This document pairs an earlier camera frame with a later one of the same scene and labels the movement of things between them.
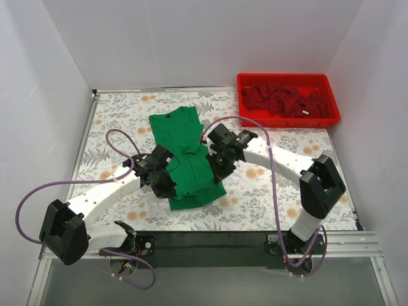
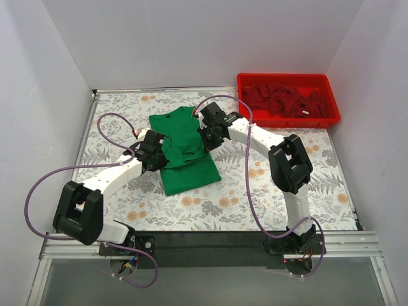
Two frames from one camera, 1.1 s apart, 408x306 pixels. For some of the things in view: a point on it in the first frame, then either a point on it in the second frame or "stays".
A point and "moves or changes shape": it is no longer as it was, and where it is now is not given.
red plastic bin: [287, 101] stays
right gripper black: [220, 164] -> [206, 136]
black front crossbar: [217, 248] stays
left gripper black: [164, 183] -> [159, 158]
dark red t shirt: [281, 100] stays
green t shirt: [178, 131] moves or changes shape
